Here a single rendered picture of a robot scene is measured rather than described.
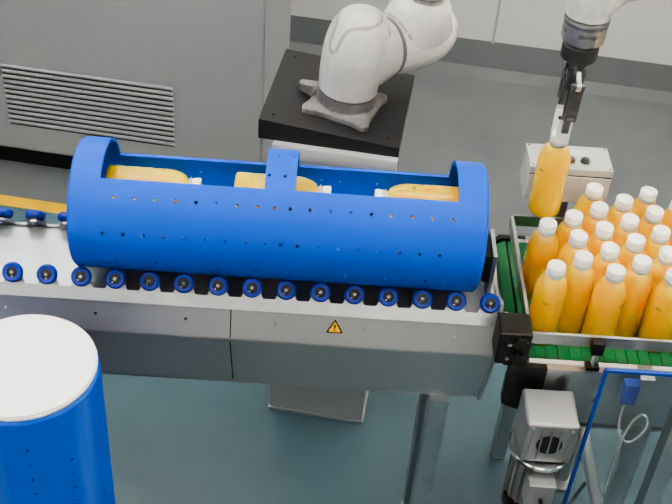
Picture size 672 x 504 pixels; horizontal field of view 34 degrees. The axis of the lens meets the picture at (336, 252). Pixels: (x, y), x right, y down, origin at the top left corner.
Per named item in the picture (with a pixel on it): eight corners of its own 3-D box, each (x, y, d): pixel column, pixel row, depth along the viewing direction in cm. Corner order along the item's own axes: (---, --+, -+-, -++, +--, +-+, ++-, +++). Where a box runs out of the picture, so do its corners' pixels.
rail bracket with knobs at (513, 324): (489, 339, 240) (497, 305, 233) (522, 341, 240) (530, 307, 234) (493, 371, 232) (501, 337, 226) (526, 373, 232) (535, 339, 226)
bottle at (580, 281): (574, 340, 241) (592, 277, 229) (545, 327, 244) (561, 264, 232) (586, 322, 246) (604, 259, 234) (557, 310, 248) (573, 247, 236)
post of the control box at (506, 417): (490, 448, 333) (552, 185, 269) (503, 449, 333) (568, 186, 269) (491, 458, 330) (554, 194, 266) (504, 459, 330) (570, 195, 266)
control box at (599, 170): (518, 175, 271) (526, 141, 265) (598, 181, 272) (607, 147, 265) (523, 199, 264) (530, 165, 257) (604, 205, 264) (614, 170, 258)
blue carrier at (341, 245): (99, 207, 258) (87, 109, 238) (466, 231, 259) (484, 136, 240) (74, 292, 237) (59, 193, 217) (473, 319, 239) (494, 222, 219)
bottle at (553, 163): (543, 195, 250) (558, 128, 239) (565, 211, 246) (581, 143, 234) (521, 205, 247) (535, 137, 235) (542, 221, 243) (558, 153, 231)
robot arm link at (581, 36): (568, 24, 212) (562, 51, 216) (614, 27, 212) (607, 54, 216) (562, 3, 219) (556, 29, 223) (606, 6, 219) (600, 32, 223)
